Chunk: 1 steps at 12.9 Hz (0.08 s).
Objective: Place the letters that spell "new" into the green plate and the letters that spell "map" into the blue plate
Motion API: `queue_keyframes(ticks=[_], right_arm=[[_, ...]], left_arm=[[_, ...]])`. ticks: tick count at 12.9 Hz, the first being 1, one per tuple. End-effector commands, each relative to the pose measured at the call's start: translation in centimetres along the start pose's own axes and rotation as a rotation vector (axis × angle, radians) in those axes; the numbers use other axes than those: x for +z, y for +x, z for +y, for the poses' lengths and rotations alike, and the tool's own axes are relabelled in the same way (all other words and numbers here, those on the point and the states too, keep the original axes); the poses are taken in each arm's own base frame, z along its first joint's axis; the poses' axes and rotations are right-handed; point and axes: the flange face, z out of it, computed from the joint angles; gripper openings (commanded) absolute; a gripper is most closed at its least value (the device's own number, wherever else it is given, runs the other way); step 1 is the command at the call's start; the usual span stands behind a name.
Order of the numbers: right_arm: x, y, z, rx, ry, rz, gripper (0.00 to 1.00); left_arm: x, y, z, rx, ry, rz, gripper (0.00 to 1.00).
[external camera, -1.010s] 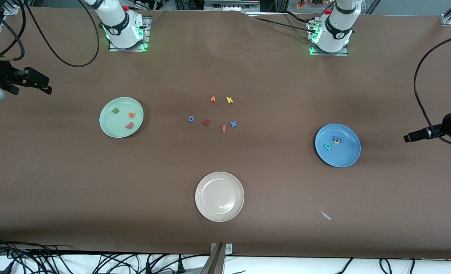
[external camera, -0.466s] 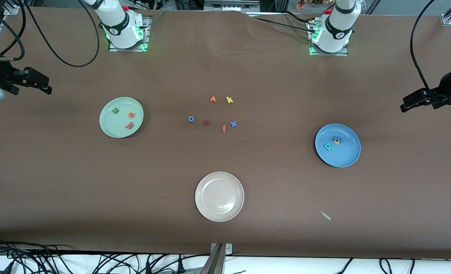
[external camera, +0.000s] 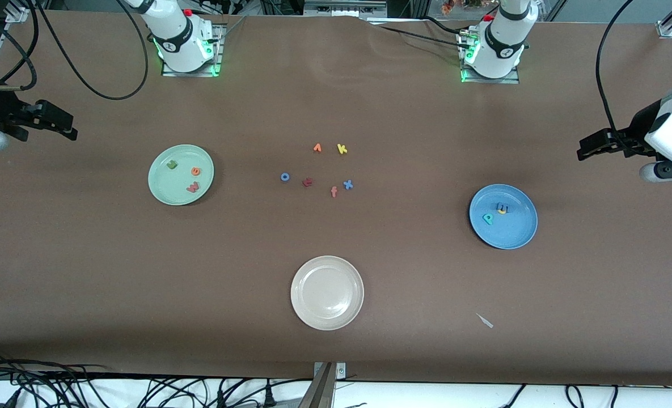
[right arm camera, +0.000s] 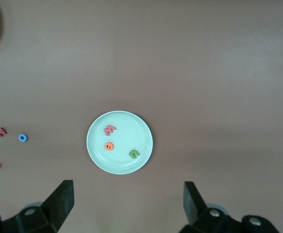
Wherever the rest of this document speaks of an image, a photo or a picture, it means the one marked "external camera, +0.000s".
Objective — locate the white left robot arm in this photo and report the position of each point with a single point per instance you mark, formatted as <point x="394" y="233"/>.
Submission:
<point x="503" y="39"/>

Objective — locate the red foam letter w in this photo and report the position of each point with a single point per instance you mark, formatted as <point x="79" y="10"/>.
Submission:
<point x="192" y="187"/>

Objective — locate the beige plate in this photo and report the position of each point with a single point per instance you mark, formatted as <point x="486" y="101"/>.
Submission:
<point x="327" y="293"/>

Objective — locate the light green plate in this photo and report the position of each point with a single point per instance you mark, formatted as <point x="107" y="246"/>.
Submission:
<point x="171" y="187"/>

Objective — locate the blue foam letter m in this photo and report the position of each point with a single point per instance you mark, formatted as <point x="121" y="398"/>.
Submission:
<point x="503" y="205"/>

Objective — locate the silver metal clamp bracket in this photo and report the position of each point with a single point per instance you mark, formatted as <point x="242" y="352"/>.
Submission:
<point x="341" y="371"/>

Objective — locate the teal foam letter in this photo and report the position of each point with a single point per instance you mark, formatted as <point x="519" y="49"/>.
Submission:
<point x="488" y="219"/>

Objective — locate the dark grey metal pole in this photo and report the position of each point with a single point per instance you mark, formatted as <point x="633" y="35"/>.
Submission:
<point x="320" y="394"/>

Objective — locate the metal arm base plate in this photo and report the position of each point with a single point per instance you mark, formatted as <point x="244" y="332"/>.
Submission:
<point x="217" y="51"/>
<point x="489" y="81"/>

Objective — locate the brown table cover sheet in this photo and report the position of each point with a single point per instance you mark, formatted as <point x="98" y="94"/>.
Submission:
<point x="426" y="283"/>

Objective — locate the orange flower decoration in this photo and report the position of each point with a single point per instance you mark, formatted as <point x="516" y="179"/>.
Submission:
<point x="448" y="7"/>

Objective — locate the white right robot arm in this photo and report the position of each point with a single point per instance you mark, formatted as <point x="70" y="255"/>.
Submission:
<point x="177" y="34"/>

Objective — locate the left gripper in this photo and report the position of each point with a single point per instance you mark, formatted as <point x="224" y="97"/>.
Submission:
<point x="637" y="129"/>

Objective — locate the grey metal box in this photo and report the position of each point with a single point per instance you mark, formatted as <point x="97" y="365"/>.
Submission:
<point x="344" y="7"/>

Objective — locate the small white paper scrap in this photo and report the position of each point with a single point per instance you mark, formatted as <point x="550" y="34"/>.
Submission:
<point x="485" y="321"/>

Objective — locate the dark red foam letter t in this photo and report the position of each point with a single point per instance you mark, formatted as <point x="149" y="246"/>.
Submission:
<point x="308" y="182"/>

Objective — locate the blue plate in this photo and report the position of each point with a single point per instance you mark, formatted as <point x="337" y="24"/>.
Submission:
<point x="511" y="232"/>

